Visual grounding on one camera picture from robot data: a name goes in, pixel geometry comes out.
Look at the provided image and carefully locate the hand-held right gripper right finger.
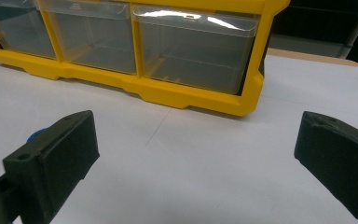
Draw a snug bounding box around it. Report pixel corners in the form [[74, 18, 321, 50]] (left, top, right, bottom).
[[294, 110, 358, 224]]

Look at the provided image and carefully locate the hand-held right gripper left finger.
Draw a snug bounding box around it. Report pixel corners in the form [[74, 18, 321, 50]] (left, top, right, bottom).
[[2, 109, 101, 224]]

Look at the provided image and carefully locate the blue ring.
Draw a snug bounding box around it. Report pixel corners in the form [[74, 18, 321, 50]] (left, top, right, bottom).
[[26, 128, 49, 144]]

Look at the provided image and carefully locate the yellow black organizer cabinet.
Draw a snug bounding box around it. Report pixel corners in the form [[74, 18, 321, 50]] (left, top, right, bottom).
[[0, 0, 292, 118]]

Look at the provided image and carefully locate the set of clear drawers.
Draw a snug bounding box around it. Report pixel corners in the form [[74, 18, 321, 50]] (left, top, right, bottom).
[[0, 0, 261, 96]]

